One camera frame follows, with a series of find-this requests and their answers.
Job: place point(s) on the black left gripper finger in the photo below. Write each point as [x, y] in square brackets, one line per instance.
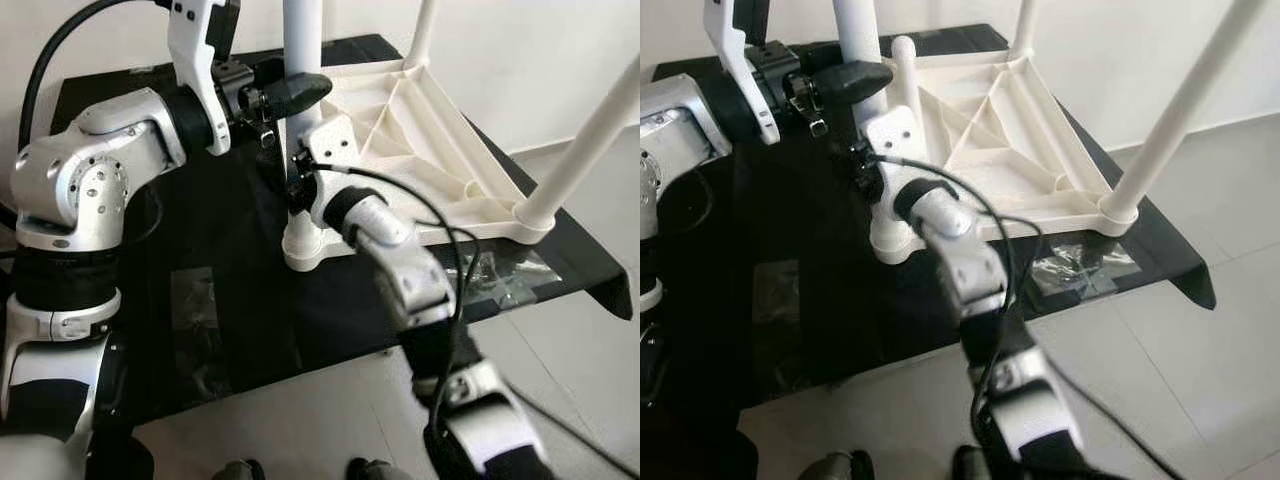
[855, 82]
[298, 94]

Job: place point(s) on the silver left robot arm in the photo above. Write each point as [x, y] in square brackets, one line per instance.
[80, 180]
[675, 140]

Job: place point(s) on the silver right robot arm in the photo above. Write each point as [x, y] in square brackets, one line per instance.
[975, 265]
[410, 270]

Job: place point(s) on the white plastic children table top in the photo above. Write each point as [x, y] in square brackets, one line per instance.
[1010, 140]
[430, 150]

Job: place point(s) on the black tablecloth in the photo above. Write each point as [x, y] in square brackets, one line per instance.
[250, 300]
[800, 220]

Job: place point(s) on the grey robot left leg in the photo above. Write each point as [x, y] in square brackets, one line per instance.
[238, 470]
[835, 467]

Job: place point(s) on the grey robot leg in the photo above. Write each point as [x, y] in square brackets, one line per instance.
[372, 470]
[972, 465]
[238, 470]
[835, 467]

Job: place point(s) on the grey robot right leg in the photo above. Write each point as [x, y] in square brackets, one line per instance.
[972, 465]
[372, 470]

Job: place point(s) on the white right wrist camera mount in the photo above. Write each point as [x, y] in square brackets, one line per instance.
[335, 140]
[895, 130]

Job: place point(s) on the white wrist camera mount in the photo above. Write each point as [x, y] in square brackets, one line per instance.
[335, 140]
[895, 130]
[725, 40]
[190, 50]

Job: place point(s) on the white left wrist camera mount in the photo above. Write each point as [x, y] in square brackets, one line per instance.
[190, 50]
[725, 40]

